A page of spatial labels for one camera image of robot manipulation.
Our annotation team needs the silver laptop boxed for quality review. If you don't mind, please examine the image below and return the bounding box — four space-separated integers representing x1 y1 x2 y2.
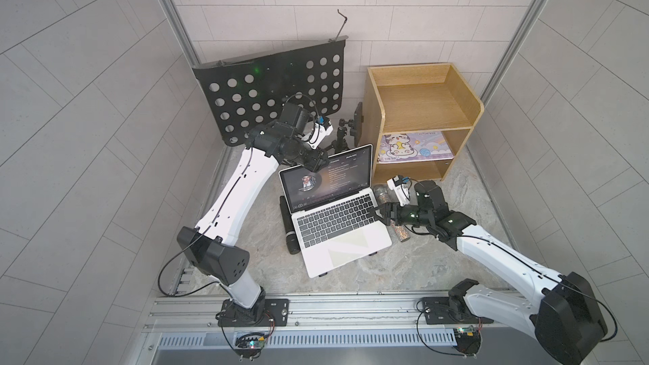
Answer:
279 145 392 278

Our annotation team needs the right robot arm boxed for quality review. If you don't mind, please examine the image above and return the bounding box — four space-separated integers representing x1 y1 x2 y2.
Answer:
375 176 619 364

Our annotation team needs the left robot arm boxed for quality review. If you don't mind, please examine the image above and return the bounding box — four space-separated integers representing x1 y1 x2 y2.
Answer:
177 102 333 322

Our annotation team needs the black folding laptop stand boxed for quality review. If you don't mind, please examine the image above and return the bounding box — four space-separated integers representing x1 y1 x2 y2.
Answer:
318 249 379 278

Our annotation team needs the black phone tripod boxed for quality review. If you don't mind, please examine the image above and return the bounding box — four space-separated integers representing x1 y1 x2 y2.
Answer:
324 102 363 154

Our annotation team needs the black perforated music stand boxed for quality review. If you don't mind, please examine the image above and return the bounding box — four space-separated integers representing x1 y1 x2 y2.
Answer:
193 34 348 147

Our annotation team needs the cartoon cat picture book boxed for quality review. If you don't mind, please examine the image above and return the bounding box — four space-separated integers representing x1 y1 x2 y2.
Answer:
377 131 454 164

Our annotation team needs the black microphone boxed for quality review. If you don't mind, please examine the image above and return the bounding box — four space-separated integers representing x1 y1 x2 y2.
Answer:
279 196 301 255

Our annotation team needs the wooden two-tier shelf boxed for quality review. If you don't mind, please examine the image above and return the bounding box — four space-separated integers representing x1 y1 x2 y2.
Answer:
360 64 484 185

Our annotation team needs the right circuit board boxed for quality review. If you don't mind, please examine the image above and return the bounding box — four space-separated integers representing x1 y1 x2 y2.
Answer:
454 328 482 357

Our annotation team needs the circuit board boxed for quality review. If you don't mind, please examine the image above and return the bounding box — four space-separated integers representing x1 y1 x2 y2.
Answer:
454 328 482 357
235 332 269 358

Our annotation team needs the left circuit board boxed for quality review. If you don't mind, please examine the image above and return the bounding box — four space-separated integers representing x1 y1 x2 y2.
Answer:
235 332 269 358

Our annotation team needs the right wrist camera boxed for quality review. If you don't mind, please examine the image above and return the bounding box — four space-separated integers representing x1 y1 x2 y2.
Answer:
387 175 412 207

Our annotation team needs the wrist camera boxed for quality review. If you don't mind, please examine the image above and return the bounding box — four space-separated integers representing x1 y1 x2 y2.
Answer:
387 175 412 207
305 116 333 150

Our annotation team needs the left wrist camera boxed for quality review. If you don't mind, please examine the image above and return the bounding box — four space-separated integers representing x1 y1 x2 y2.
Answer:
305 116 333 150

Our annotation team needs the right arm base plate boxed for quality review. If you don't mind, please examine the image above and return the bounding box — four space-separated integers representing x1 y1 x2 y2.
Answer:
417 297 494 325

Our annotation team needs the aluminium mounting rail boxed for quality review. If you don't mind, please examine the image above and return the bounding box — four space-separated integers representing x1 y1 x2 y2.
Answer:
141 291 566 336

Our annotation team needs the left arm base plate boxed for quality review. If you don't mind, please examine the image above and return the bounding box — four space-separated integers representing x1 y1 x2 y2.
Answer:
216 298 290 328

